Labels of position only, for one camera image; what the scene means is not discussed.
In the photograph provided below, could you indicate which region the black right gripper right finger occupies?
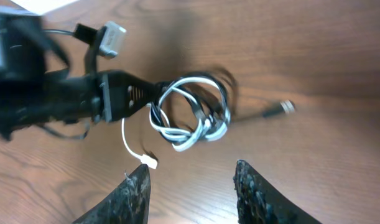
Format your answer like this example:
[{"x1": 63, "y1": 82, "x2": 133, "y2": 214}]
[{"x1": 233, "y1": 160, "x2": 319, "y2": 224}]

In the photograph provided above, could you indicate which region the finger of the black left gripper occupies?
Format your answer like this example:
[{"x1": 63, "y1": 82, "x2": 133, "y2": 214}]
[{"x1": 106, "y1": 70, "x2": 162, "y2": 122}]

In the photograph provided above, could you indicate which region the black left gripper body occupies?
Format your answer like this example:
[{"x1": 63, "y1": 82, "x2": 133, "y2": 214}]
[{"x1": 0, "y1": 72, "x2": 104, "y2": 140}]

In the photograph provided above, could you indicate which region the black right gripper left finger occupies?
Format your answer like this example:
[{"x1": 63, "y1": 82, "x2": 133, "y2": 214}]
[{"x1": 74, "y1": 164, "x2": 151, "y2": 224}]

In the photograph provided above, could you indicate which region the white USB cable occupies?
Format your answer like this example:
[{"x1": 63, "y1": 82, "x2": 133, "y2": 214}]
[{"x1": 121, "y1": 77, "x2": 231, "y2": 170}]

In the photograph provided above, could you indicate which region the black USB cable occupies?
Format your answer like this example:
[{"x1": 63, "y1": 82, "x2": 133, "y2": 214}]
[{"x1": 146, "y1": 67, "x2": 296, "y2": 147}]

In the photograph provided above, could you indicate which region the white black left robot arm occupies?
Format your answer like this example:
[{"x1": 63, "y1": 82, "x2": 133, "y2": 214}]
[{"x1": 0, "y1": 6, "x2": 161, "y2": 141}]

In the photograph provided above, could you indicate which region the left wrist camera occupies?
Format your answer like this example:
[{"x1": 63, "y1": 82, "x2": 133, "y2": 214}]
[{"x1": 99, "y1": 21, "x2": 127, "y2": 59}]

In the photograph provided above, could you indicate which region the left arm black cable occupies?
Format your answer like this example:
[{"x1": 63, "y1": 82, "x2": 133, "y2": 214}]
[{"x1": 42, "y1": 28, "x2": 75, "y2": 37}]

